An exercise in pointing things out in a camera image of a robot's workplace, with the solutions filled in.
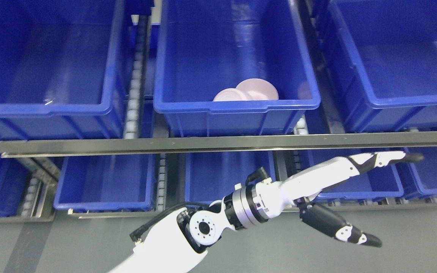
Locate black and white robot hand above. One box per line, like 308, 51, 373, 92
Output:
256, 151, 424, 248

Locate pink bowl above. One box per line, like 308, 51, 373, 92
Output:
236, 78, 279, 100
213, 88, 252, 102

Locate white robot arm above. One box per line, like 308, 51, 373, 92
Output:
111, 168, 280, 273

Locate blue bin lower middle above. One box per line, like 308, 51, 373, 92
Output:
184, 151, 276, 204

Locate steel shelf rack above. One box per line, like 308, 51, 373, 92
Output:
0, 0, 437, 224

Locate blue bin upper middle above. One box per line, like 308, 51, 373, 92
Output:
0, 0, 131, 141

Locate blue bin lower right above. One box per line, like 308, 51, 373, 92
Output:
299, 149, 404, 202

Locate blue storage bin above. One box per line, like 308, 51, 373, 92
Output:
154, 0, 321, 138

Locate blue bin upper right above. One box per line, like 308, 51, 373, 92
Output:
311, 0, 437, 133

